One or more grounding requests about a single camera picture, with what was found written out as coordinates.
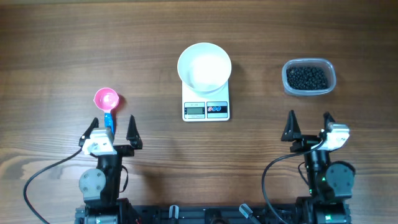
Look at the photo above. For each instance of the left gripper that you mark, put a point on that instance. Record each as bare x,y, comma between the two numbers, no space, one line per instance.
131,135

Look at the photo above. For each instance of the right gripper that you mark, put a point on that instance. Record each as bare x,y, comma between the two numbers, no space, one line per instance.
293,134

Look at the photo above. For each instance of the pink scoop blue handle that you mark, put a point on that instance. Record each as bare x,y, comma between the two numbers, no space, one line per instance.
106,99

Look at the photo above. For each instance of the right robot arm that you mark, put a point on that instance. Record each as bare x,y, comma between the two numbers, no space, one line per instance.
329,183

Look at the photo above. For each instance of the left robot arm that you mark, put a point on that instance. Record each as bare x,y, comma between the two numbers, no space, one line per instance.
101,186

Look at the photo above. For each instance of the white digital kitchen scale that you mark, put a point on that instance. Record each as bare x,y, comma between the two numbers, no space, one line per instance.
203,107

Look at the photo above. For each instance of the white bowl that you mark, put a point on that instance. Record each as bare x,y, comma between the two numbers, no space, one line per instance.
204,68

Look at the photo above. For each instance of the black beans in container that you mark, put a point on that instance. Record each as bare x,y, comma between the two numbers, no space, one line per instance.
307,78

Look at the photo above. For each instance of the clear plastic container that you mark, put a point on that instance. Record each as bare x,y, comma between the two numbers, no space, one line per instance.
312,62

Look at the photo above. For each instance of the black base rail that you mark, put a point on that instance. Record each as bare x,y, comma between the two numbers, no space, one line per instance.
175,214

